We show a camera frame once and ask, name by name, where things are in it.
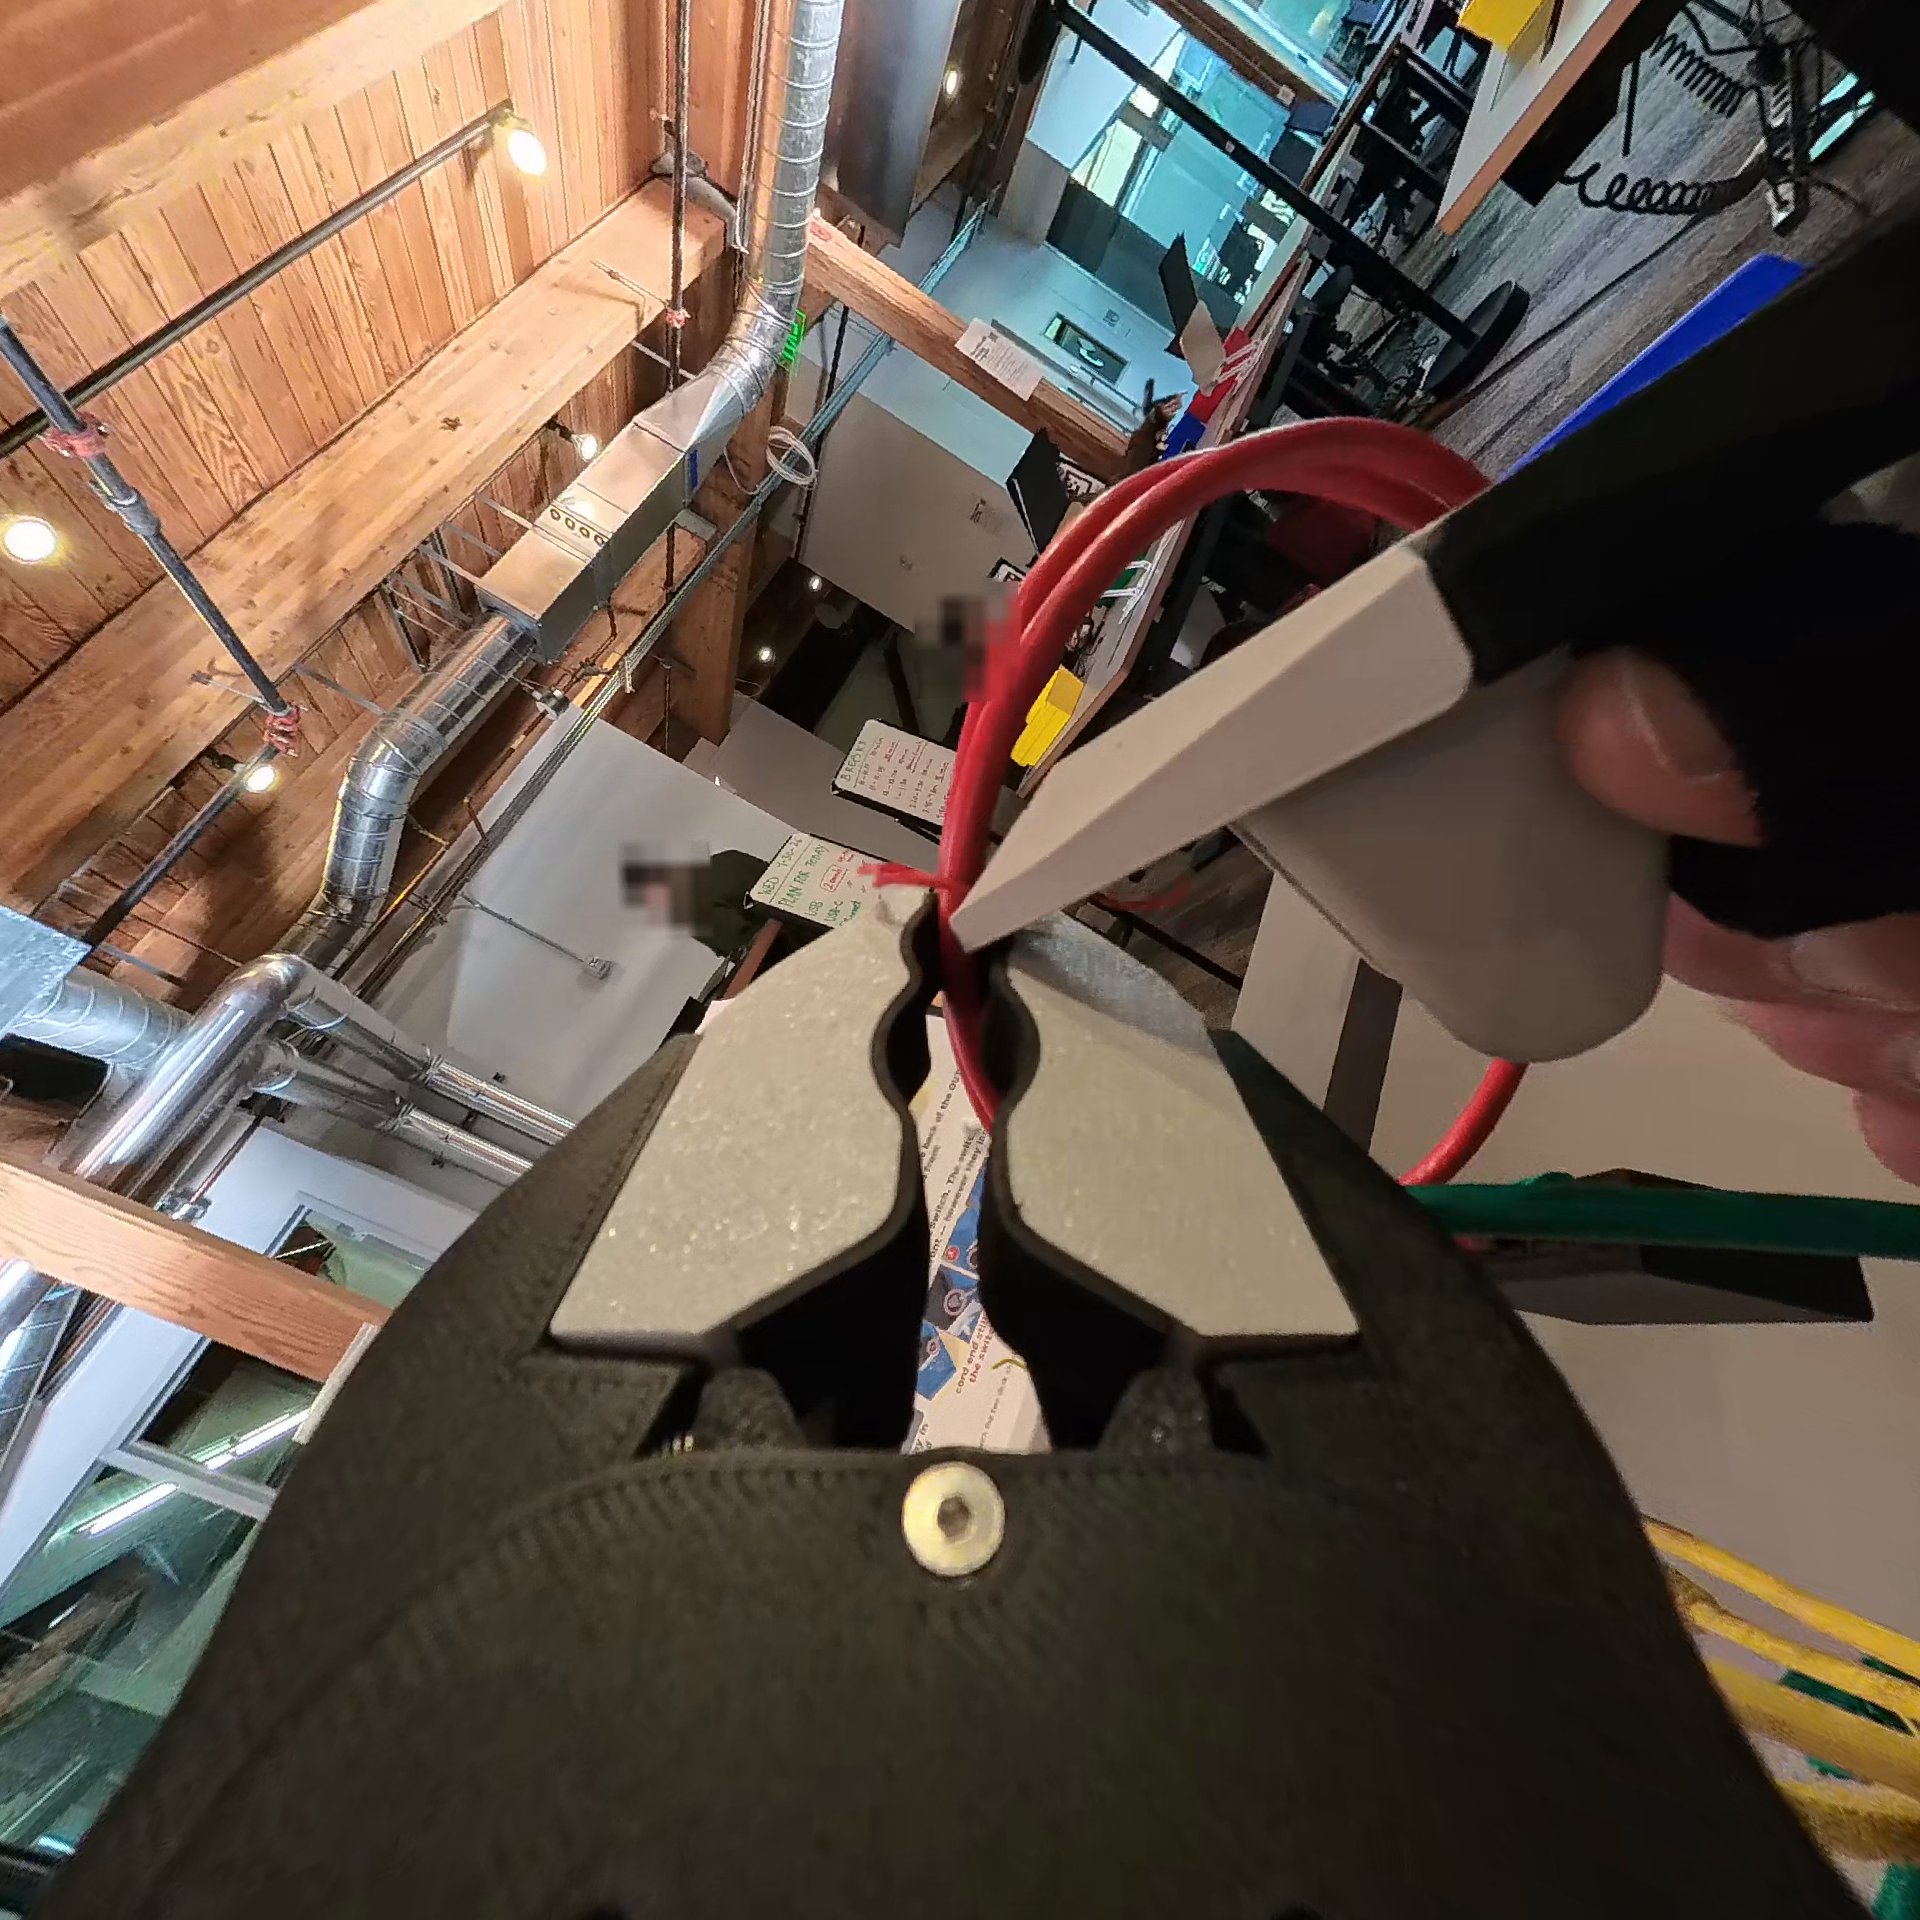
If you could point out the yellow plastic bin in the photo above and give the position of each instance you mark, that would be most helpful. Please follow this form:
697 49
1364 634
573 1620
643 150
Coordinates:
1507 24
1050 721

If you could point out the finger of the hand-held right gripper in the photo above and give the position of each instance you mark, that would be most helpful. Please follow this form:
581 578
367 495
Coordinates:
1260 705

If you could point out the black network switch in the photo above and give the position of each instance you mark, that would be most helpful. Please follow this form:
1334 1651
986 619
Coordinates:
1725 1284

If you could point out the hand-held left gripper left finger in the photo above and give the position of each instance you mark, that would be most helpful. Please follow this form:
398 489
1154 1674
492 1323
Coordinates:
751 1170

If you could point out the white paper sign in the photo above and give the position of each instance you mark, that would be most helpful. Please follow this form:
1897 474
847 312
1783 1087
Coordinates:
998 360

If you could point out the person's right hand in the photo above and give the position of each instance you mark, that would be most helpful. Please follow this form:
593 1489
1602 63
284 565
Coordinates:
1650 752

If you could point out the blue divided plastic bin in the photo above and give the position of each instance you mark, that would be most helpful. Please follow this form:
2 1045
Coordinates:
1650 360

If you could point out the printed instruction sheet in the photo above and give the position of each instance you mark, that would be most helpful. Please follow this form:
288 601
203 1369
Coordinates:
959 1350

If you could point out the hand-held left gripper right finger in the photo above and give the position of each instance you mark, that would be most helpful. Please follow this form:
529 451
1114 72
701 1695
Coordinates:
1170 1186

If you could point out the whiteboard with green writing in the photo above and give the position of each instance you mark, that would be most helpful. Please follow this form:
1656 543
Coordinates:
811 885

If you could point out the silver air duct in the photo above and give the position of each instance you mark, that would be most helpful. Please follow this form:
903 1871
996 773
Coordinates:
629 495

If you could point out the silver insulated pipes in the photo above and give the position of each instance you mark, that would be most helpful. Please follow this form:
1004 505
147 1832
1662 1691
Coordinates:
224 1020

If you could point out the green exit sign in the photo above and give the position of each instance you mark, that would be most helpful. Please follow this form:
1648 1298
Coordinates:
793 339

